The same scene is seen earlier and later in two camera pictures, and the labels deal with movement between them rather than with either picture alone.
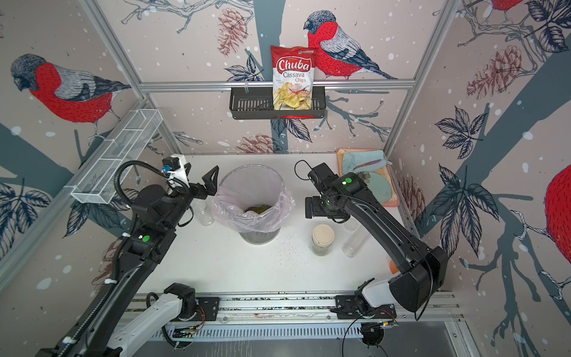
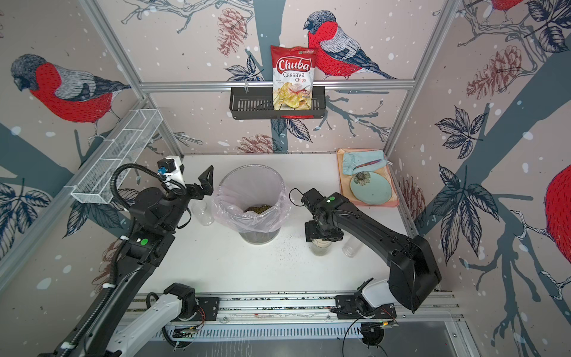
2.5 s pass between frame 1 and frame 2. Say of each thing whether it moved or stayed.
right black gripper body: moved
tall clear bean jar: stayed
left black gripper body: stayed
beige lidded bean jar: stayed
